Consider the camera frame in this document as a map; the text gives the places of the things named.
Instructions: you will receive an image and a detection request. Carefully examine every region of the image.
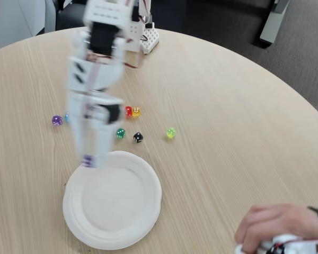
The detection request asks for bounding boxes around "person's hand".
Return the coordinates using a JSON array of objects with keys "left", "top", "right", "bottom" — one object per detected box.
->
[{"left": 234, "top": 203, "right": 318, "bottom": 251}]

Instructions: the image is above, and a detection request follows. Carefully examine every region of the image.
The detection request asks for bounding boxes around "black seat cushion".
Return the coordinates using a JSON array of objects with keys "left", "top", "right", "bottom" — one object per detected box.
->
[{"left": 185, "top": 0, "right": 273, "bottom": 10}]

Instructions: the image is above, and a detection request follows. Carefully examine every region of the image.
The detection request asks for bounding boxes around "grey desk leg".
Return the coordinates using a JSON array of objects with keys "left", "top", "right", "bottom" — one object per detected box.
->
[{"left": 259, "top": 0, "right": 291, "bottom": 46}]

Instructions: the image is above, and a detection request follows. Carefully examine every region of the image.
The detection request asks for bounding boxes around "black office chair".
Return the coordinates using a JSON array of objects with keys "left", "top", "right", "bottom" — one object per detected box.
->
[{"left": 55, "top": 4, "right": 88, "bottom": 31}]

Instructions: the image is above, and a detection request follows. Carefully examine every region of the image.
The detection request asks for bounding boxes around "white cabinet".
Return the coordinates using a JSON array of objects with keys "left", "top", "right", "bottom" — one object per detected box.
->
[{"left": 0, "top": 0, "right": 56, "bottom": 52}]

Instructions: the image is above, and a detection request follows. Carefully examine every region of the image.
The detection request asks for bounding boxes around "white paper plate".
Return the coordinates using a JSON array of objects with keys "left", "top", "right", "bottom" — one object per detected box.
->
[{"left": 62, "top": 150, "right": 163, "bottom": 251}]

